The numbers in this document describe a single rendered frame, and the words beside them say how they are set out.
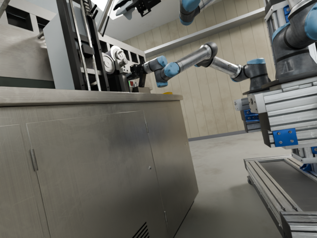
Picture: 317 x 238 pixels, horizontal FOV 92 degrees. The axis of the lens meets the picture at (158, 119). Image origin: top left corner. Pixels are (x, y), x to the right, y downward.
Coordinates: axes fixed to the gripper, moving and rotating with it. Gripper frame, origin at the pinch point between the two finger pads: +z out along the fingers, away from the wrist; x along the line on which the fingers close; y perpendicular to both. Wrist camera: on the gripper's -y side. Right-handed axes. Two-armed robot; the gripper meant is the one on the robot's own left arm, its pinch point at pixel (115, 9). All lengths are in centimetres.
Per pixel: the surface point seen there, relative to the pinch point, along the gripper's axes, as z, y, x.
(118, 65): 18.6, 33.4, 7.8
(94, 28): 15.0, 5.9, 9.0
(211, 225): 14, 82, -104
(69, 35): 23.1, -3.4, -2.3
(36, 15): 49, 3, 52
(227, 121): -88, 338, 10
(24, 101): 28, -19, -45
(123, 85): 21.9, 39.0, -4.3
